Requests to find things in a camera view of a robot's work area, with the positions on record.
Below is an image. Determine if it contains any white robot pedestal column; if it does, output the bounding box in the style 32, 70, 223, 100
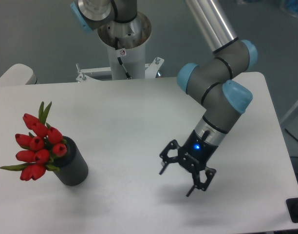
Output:
97, 12, 151, 78

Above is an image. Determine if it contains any black pedestal cable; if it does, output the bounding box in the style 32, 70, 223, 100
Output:
114, 37, 133, 80

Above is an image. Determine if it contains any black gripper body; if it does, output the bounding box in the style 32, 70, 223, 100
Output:
178, 130, 218, 174

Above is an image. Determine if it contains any red tulip bouquet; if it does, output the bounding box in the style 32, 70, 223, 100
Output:
0, 102, 68, 181

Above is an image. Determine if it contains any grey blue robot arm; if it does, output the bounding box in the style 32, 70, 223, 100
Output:
70, 0, 258, 191

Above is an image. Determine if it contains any white pedestal base frame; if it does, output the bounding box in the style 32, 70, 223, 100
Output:
75, 57, 165, 82

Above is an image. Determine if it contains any black ribbed cylindrical vase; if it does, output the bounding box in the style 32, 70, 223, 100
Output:
54, 136, 89, 186

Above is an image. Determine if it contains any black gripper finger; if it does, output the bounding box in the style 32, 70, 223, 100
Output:
159, 139, 180, 175
185, 167, 217, 197

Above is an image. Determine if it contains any black floor cable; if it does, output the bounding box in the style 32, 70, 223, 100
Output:
284, 128, 298, 144

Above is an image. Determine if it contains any white rounded chair part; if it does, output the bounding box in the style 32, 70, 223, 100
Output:
0, 63, 38, 87

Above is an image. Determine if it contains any black device at table edge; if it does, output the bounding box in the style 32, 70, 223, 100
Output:
286, 198, 298, 223

